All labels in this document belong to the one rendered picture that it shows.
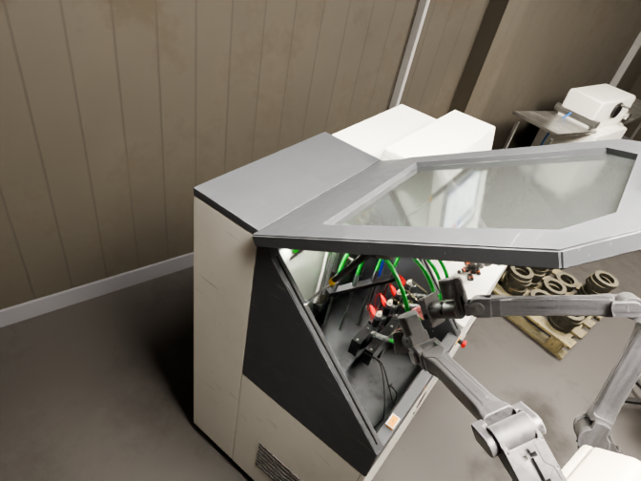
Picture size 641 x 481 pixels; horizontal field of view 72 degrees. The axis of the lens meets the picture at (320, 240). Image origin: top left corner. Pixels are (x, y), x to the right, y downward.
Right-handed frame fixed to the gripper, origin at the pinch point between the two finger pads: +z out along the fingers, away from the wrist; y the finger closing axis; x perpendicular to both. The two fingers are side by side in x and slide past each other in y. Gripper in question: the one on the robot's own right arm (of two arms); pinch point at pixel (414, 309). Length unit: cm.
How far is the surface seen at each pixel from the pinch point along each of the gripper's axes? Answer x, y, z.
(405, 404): 8.8, -31.6, 8.9
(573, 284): -242, -71, 77
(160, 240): 23, 57, 188
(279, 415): 40, -27, 44
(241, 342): 46, 5, 42
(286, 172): 20, 58, 20
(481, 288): -64, -14, 22
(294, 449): 38, -42, 47
